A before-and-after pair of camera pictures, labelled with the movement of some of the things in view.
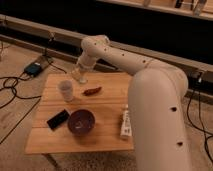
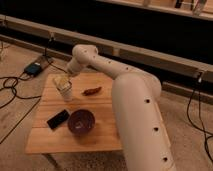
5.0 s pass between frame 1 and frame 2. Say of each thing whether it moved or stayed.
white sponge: moved
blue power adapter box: stayed
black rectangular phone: stayed
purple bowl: stayed
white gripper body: moved
